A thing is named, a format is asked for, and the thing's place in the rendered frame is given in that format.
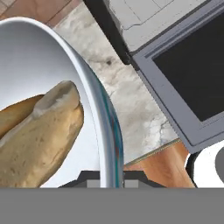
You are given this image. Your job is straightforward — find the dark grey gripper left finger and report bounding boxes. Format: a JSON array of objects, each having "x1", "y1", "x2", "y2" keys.
[{"x1": 59, "y1": 170, "x2": 102, "y2": 189}]

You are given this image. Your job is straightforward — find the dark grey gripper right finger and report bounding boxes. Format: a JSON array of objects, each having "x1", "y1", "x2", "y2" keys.
[{"x1": 122, "y1": 170, "x2": 166, "y2": 189}]

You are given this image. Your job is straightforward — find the white bowl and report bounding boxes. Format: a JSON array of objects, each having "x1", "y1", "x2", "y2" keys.
[{"x1": 0, "y1": 16, "x2": 125, "y2": 189}]

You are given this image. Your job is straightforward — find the brown bread loaf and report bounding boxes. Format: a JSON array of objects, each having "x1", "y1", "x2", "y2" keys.
[{"x1": 0, "y1": 80, "x2": 86, "y2": 189}]

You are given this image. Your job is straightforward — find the grey toaster oven door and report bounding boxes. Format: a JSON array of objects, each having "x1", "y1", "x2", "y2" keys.
[{"x1": 130, "y1": 0, "x2": 224, "y2": 155}]

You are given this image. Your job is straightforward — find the black toaster oven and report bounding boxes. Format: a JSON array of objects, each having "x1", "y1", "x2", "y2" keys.
[{"x1": 82, "y1": 0, "x2": 212, "y2": 66}]

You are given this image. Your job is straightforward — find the white round object black rim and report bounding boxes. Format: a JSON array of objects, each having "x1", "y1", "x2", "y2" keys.
[{"x1": 185, "y1": 139, "x2": 224, "y2": 189}]

